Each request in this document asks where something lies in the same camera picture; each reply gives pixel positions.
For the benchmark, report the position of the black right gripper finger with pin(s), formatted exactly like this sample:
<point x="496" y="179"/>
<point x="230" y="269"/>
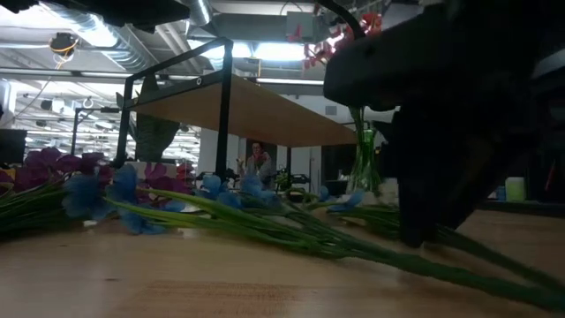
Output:
<point x="481" y="150"/>
<point x="419" y="185"/>

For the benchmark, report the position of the green glass vase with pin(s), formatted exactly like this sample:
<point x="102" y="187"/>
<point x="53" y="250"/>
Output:
<point x="364" y="163"/>

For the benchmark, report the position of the red artificial flower bunch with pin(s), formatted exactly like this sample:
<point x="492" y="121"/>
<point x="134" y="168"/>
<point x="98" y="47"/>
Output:
<point x="324" y="50"/>

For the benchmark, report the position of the blue artificial flower bunch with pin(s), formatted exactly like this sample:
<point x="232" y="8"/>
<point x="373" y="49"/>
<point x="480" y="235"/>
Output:
<point x="84" y="194"/>

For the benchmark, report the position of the purple artificial flower bunch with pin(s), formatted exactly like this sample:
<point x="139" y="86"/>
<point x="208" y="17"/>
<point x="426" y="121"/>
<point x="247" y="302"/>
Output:
<point x="44" y="163"/>

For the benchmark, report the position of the blue cup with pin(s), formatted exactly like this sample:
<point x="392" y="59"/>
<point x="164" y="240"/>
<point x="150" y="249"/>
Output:
<point x="500" y="193"/>

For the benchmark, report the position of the pale green cup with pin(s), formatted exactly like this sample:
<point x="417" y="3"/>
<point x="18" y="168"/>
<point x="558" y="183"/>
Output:
<point x="515" y="189"/>

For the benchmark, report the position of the person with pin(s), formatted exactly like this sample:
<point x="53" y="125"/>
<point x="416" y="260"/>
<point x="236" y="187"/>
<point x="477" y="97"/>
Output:
<point x="258" y="163"/>

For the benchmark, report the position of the black background monitor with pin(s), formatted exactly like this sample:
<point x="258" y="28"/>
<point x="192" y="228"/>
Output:
<point x="11" y="146"/>

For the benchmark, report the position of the wooden shelf black metal frame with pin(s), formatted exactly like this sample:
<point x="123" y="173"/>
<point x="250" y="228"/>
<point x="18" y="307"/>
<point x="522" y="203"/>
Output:
<point x="265" y="115"/>

